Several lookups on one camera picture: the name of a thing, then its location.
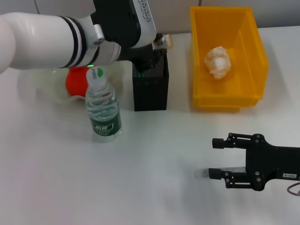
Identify clear water bottle green label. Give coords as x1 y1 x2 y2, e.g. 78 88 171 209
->
85 67 123 143

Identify white paper ball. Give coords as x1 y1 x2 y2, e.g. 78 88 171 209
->
203 46 232 80

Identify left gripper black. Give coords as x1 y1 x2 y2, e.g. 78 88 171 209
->
120 33 165 74

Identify black mesh pen holder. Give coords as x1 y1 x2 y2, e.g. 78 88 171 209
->
131 50 170 112

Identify wavy green glass fruit plate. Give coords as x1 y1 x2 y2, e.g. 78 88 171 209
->
18 61 125 104

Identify beige eraser with barcode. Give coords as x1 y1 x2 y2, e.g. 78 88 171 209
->
156 34 173 50

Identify grey marker pen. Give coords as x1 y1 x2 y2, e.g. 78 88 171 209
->
194 166 247 179

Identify yellow plastic bin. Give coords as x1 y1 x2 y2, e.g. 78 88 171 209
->
189 6 270 111

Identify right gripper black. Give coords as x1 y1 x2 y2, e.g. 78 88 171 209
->
208 132 300 192

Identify orange fruit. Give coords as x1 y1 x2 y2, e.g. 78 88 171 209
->
65 66 91 97

